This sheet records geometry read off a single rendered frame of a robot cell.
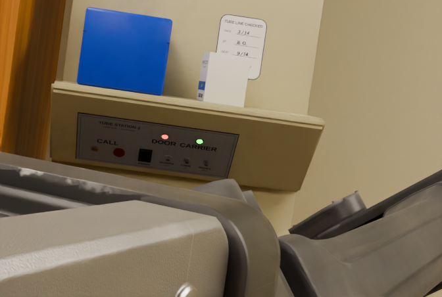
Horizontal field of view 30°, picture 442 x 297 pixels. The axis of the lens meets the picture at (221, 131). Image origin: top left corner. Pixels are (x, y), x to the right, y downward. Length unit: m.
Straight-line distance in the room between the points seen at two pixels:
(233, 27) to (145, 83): 0.17
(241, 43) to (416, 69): 0.57
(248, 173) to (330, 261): 0.70
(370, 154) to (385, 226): 1.13
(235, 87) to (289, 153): 0.10
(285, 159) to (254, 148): 0.04
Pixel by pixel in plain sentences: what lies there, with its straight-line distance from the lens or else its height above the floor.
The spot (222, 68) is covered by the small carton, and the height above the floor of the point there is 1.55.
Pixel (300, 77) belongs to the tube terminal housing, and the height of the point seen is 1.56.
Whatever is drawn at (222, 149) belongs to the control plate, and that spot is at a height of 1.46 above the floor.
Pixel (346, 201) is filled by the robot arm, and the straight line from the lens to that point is 0.64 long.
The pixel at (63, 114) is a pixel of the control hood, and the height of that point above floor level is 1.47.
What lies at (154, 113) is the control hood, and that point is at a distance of 0.96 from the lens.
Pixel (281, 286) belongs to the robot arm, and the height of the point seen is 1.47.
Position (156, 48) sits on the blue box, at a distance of 0.96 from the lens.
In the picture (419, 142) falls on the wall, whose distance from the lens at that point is 1.59.
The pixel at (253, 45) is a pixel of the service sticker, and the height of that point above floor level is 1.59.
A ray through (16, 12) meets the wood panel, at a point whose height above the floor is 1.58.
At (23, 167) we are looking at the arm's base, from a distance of 0.16.
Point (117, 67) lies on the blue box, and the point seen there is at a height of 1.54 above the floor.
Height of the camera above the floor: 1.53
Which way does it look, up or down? 3 degrees down
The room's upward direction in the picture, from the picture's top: 8 degrees clockwise
